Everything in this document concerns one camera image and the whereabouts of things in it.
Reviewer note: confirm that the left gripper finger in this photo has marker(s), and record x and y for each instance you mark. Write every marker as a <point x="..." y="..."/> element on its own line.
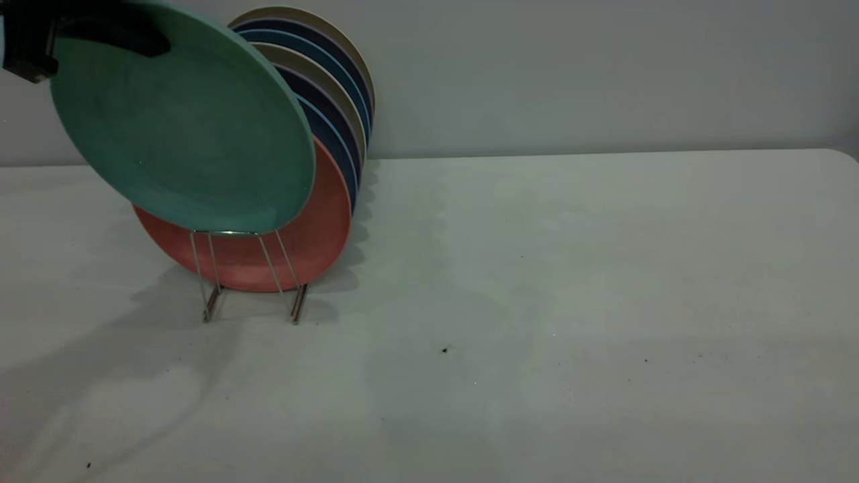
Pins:
<point x="121" y="35"/>

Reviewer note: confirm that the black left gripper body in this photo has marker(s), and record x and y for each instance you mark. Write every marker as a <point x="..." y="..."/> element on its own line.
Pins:
<point x="27" y="37"/>

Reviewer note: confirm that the green round plate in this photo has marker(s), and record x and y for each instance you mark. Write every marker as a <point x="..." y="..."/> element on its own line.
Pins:
<point x="188" y="134"/>

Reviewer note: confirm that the beige round plate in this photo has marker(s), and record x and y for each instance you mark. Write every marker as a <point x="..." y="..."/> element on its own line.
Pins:
<point x="295" y="13"/>
<point x="295" y="60"/>

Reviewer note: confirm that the teal blue round plate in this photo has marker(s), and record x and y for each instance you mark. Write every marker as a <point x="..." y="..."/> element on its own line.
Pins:
<point x="302" y="41"/>

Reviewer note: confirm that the dark navy round plate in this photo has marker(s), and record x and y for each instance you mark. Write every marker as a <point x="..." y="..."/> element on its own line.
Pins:
<point x="315" y="30"/>

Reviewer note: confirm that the dark purple round plate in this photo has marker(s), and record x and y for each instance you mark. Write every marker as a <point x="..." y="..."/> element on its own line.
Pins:
<point x="315" y="90"/>

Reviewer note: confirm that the pink round plate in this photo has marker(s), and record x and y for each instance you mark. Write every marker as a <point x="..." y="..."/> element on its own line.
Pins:
<point x="315" y="231"/>

